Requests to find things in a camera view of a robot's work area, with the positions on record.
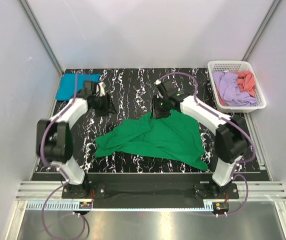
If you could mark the aluminium frame rail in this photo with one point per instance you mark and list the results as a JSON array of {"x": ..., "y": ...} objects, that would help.
[{"x": 150, "y": 210}]

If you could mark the coral t-shirt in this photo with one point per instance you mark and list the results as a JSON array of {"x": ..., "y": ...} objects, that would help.
[{"x": 246, "y": 82}]

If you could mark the left corner frame post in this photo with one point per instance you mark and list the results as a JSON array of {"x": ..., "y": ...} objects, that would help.
[{"x": 40, "y": 34}]

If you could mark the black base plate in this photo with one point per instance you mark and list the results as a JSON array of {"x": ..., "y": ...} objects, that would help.
[{"x": 150, "y": 190}]

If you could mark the purple t-shirt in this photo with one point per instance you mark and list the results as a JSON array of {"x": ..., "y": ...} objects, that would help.
[{"x": 229, "y": 87}]

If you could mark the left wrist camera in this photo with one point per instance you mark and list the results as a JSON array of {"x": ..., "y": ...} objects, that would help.
[{"x": 92, "y": 88}]

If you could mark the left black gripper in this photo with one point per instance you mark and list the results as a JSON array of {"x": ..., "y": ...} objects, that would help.
[{"x": 108, "y": 108}]

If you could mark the white plastic basket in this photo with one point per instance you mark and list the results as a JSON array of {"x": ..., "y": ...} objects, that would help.
[{"x": 235, "y": 86}]

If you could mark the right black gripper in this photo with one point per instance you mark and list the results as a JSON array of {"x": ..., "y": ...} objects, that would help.
[{"x": 156, "y": 112}]

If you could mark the corner frame post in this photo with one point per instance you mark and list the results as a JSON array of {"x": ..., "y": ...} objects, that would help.
[
  {"x": 261, "y": 29},
  {"x": 40, "y": 34}
]

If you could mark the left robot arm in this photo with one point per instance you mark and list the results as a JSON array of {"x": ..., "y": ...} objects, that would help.
[{"x": 54, "y": 144}]

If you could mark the right corner frame post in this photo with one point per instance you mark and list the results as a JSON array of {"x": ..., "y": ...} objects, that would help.
[{"x": 261, "y": 29}]

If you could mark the folded blue t-shirt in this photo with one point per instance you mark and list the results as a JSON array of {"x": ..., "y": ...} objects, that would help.
[{"x": 67, "y": 85}]

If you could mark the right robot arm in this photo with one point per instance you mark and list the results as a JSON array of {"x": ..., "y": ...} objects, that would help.
[{"x": 230, "y": 136}]

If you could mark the green t-shirt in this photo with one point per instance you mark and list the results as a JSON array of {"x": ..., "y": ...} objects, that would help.
[{"x": 176, "y": 137}]

